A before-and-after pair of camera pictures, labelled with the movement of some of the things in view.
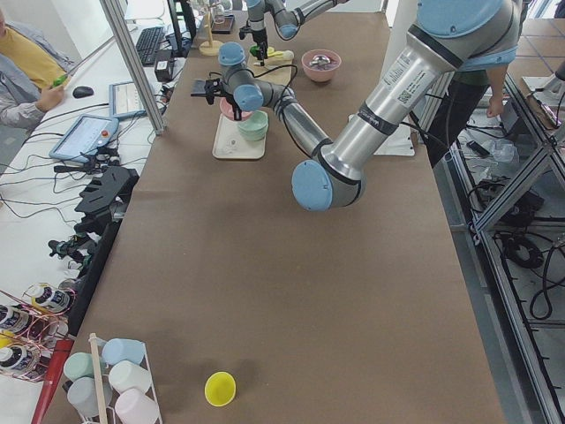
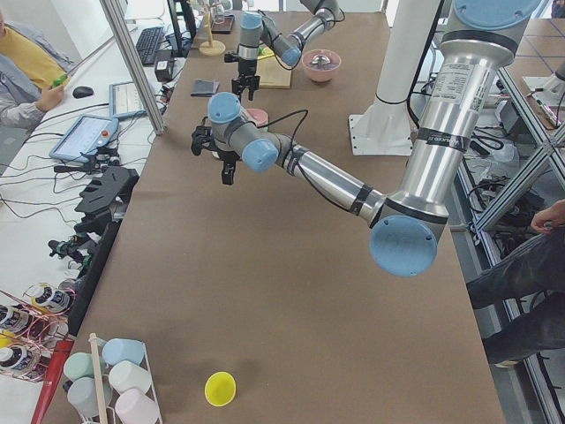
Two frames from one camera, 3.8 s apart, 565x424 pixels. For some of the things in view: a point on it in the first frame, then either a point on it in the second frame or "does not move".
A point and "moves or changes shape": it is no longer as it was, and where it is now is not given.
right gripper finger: x=263 y=54 → x=252 y=89
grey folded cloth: x=198 y=87 does not move
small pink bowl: x=227 y=109 moves or changes shape
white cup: x=128 y=374 does not move
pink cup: x=133 y=406 does not move
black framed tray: x=222 y=24 does not move
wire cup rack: x=126 y=390 does not move
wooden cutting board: x=274 y=71 does not move
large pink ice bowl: x=321 y=64 does not move
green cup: x=79 y=365 does not move
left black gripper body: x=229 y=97 → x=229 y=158
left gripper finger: x=237 y=113 → x=228 y=175
